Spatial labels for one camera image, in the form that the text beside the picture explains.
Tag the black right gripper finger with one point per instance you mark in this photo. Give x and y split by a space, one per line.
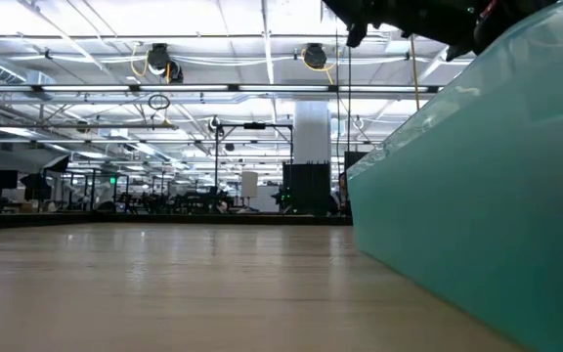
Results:
357 35
460 49

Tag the teal translucent plastic bin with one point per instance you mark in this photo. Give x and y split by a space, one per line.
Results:
482 205

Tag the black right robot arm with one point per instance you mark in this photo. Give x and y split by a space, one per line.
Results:
511 14

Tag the long ceiling light bar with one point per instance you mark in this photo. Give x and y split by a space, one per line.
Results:
281 88

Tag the white building column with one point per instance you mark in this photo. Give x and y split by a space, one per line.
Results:
312 132

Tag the black hanging panel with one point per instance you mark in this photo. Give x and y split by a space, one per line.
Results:
355 159

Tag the black cabinet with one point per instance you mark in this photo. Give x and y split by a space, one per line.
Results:
313 183

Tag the person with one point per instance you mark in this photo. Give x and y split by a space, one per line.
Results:
342 190

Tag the white sign board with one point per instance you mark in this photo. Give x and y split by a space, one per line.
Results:
249 185

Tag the black metal frame stand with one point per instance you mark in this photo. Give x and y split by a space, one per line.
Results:
254 125

